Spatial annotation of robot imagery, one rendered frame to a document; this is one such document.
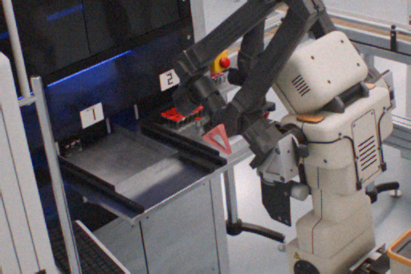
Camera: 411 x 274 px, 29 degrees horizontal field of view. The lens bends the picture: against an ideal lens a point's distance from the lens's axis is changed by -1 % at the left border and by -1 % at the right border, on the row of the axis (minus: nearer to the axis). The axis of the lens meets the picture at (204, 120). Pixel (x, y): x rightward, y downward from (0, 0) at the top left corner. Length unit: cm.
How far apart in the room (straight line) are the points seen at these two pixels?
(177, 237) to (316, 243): 100
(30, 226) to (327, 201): 78
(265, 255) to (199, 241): 49
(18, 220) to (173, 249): 130
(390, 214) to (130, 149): 156
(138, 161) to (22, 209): 80
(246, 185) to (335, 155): 213
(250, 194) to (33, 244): 220
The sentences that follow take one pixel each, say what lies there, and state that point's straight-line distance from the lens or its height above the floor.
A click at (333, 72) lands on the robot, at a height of 133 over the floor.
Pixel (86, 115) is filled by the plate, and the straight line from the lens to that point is 263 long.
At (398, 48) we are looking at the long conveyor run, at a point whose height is 90.
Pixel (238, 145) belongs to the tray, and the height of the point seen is 90.
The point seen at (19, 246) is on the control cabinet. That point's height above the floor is 109.
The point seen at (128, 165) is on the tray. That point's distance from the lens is 260.
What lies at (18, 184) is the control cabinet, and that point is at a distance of 186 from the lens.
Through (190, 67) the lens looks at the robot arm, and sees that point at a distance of 203.
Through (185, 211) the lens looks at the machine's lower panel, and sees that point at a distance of 308.
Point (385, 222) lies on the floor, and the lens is 379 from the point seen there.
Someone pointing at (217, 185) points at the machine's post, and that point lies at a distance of 316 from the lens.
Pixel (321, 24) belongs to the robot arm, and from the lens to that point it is 229.
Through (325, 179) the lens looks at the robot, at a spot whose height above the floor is 104.
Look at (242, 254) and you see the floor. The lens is 362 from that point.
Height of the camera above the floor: 215
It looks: 27 degrees down
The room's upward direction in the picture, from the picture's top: 6 degrees counter-clockwise
